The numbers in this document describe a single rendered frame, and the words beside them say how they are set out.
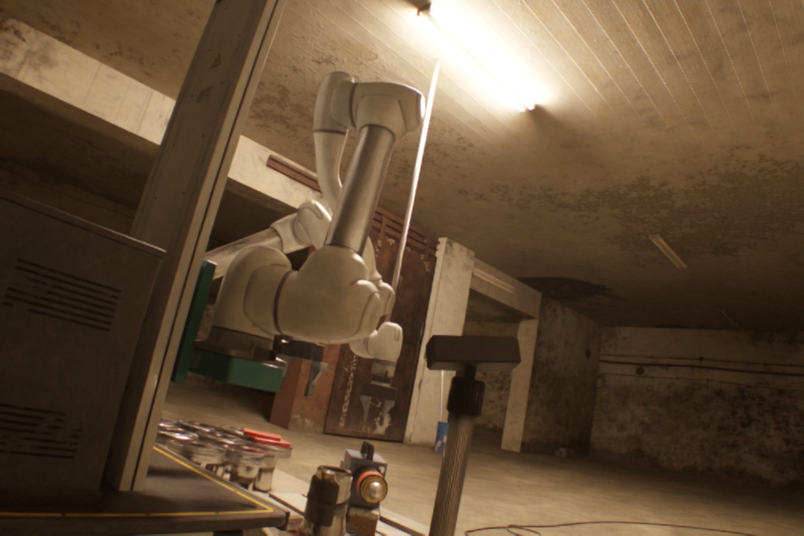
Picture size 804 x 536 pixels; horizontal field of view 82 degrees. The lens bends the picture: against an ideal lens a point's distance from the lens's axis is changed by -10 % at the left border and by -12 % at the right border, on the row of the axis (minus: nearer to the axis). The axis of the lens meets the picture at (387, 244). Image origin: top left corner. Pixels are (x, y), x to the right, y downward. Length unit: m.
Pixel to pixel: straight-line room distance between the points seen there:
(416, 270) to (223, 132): 6.00
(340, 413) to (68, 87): 4.53
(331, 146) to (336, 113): 0.09
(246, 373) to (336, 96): 0.79
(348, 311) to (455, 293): 6.57
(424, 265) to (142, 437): 6.31
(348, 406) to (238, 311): 5.34
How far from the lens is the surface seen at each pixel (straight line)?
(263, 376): 1.23
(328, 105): 1.51
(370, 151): 1.36
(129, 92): 5.44
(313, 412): 6.26
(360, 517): 1.97
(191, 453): 2.32
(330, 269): 1.17
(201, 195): 1.30
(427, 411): 7.37
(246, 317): 1.22
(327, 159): 1.51
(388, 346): 2.03
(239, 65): 1.47
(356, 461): 2.00
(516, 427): 9.92
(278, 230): 2.00
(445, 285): 7.48
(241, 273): 1.24
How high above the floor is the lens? 0.66
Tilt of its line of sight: 16 degrees up
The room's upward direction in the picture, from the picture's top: 12 degrees clockwise
